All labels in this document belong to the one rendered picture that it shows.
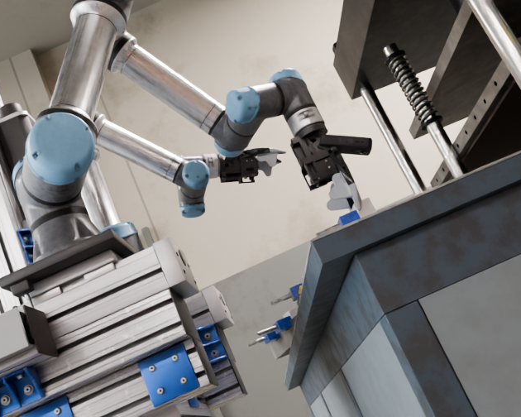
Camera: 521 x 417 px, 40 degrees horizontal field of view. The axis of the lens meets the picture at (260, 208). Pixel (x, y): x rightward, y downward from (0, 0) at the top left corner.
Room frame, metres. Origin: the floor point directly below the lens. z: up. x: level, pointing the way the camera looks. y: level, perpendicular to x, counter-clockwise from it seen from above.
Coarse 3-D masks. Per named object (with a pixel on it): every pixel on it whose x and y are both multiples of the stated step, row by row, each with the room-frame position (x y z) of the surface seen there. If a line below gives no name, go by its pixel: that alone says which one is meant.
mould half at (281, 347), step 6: (294, 318) 1.86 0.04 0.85; (288, 330) 1.93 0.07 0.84; (282, 336) 1.98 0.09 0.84; (288, 336) 1.95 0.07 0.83; (276, 342) 2.04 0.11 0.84; (282, 342) 2.00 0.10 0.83; (288, 342) 1.96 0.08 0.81; (270, 348) 2.09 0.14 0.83; (276, 348) 2.06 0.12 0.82; (282, 348) 2.02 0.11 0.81; (288, 348) 1.98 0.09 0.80; (276, 354) 2.07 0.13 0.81; (282, 354) 2.04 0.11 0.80; (288, 354) 2.11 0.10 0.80
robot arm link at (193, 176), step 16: (96, 112) 1.82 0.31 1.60; (112, 128) 1.82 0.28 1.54; (96, 144) 1.85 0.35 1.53; (112, 144) 1.83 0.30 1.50; (128, 144) 1.83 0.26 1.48; (144, 144) 1.85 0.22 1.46; (128, 160) 1.87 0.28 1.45; (144, 160) 1.85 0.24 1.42; (160, 160) 1.85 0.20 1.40; (176, 160) 1.87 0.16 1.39; (160, 176) 1.89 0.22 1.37; (176, 176) 1.88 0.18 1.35; (192, 176) 1.85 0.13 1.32; (208, 176) 1.88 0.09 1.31; (192, 192) 1.92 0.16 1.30
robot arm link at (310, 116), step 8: (304, 112) 1.45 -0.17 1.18; (312, 112) 1.46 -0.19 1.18; (288, 120) 1.48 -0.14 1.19; (296, 120) 1.46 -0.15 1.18; (304, 120) 1.46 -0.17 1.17; (312, 120) 1.46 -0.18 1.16; (320, 120) 1.47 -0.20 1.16; (296, 128) 1.47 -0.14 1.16; (304, 128) 1.46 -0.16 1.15; (296, 136) 1.48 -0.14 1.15
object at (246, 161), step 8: (224, 160) 2.06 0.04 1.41; (240, 160) 2.06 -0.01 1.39; (248, 160) 2.07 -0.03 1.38; (224, 168) 2.07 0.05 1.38; (232, 168) 2.07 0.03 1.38; (240, 168) 2.07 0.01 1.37; (248, 168) 2.07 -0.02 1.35; (256, 168) 2.07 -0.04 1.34; (224, 176) 2.06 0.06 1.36; (232, 176) 2.08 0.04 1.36; (240, 176) 2.07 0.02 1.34; (248, 176) 2.09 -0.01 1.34
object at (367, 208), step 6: (366, 198) 1.47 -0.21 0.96; (354, 204) 1.47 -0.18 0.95; (366, 204) 1.47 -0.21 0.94; (372, 204) 1.47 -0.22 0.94; (354, 210) 1.47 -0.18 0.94; (360, 210) 1.47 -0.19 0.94; (366, 210) 1.47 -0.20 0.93; (372, 210) 1.47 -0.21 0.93; (342, 216) 1.47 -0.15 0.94; (348, 216) 1.47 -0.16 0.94; (354, 216) 1.47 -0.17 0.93; (360, 216) 1.47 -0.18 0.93; (342, 222) 1.47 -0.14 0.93; (348, 222) 1.47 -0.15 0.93; (330, 228) 1.48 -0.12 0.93; (318, 234) 1.48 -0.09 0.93
